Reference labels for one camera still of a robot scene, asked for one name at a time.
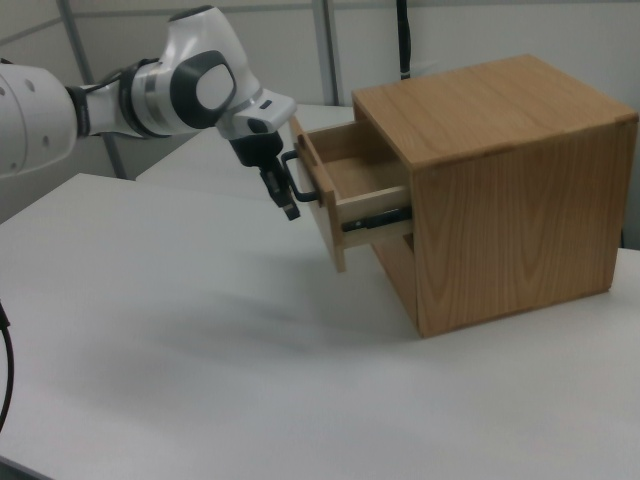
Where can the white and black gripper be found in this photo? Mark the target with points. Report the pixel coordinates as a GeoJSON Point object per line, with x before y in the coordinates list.
{"type": "Point", "coordinates": [255, 127]}

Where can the light wooden drawer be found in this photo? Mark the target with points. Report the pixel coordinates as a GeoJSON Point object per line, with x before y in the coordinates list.
{"type": "Point", "coordinates": [360, 175]}

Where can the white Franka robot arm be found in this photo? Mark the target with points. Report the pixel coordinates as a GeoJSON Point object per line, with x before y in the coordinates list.
{"type": "Point", "coordinates": [125, 100]}

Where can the light wooden drawer cabinet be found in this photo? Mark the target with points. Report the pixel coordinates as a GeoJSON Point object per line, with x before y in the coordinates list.
{"type": "Point", "coordinates": [510, 200]}

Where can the black metal drawer slide rail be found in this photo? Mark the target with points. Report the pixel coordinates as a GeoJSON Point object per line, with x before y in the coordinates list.
{"type": "Point", "coordinates": [377, 219]}

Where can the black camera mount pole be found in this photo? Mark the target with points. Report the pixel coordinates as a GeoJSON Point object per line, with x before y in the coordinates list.
{"type": "Point", "coordinates": [405, 40]}

